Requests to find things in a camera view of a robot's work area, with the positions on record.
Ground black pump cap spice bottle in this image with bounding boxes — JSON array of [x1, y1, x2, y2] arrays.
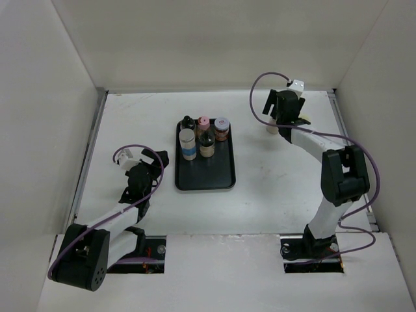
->
[[179, 115, 196, 131]]

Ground black plastic tray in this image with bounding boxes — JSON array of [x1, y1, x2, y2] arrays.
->
[[174, 121, 236, 191]]

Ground black cap grinder bottle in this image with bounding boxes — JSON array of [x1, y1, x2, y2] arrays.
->
[[266, 118, 279, 135]]

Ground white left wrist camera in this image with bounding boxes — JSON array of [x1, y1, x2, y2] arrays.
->
[[116, 148, 140, 171]]

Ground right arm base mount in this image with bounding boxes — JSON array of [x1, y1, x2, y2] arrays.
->
[[280, 235, 344, 273]]

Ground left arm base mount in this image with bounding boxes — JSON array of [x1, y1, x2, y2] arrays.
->
[[107, 236, 166, 274]]

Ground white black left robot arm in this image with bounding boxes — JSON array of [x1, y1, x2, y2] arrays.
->
[[47, 145, 169, 291]]

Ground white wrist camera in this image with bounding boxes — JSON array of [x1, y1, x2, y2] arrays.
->
[[116, 148, 140, 171], [287, 79, 305, 97]]

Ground yellow cap spice bottle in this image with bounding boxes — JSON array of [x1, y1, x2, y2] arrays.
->
[[300, 114, 310, 121]]

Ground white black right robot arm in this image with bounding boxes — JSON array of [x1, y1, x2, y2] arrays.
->
[[263, 90, 370, 261]]

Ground pink cap spice bottle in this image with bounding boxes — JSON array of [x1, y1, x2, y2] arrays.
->
[[197, 116, 211, 134]]

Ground small black round cap bottle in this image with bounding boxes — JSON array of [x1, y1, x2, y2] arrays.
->
[[199, 131, 215, 158]]

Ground blue label white bead bottle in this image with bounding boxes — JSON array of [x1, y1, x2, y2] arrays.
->
[[179, 129, 196, 161]]

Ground white lid red label jar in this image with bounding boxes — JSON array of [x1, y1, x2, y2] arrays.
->
[[214, 117, 230, 142]]

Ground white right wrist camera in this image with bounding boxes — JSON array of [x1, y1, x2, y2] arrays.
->
[[287, 79, 305, 97]]

